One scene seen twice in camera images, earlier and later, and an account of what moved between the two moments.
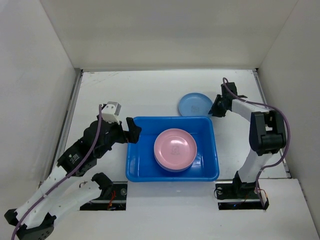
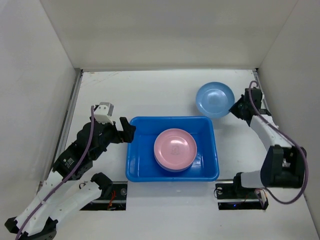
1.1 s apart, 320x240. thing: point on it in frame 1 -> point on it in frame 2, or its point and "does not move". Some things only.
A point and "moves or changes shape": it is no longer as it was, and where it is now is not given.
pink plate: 174,149 does not move
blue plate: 194,104 moves or changes shape
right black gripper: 221,105 -> 240,107
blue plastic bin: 141,166 does not move
